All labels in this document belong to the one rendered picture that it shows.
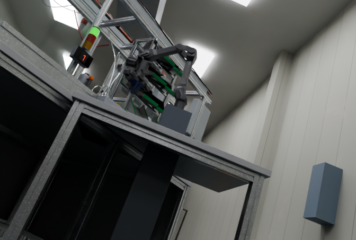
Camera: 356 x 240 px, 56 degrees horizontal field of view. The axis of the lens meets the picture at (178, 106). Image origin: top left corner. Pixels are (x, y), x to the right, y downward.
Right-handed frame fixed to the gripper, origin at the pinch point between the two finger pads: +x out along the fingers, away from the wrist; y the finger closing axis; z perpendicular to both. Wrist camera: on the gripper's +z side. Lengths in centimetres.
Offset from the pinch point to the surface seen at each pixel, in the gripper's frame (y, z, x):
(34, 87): 52, -6, 33
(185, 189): -70, -6, 33
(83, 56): 19.2, 27.8, -8.7
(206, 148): -1, -56, 29
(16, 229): 35, -13, 82
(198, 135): -178, 71, -51
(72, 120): 36, -14, 38
